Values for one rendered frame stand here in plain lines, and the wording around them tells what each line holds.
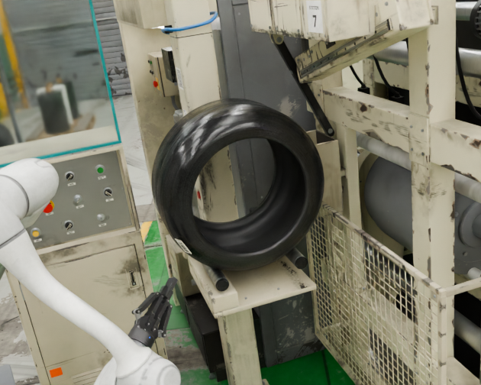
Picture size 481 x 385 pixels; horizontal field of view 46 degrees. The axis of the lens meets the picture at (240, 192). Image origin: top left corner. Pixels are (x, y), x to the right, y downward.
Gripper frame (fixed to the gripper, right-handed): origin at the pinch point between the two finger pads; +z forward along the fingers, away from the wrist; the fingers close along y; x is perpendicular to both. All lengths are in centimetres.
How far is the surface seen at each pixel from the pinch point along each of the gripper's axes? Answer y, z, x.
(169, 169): -23.8, 26.0, 6.4
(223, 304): 21.6, 10.1, -0.2
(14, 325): 45, 37, -215
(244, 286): 29.4, 23.9, -3.2
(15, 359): 47, 12, -184
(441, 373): 53, 3, 61
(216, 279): 13.9, 14.3, 1.0
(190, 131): -27.8, 36.3, 13.5
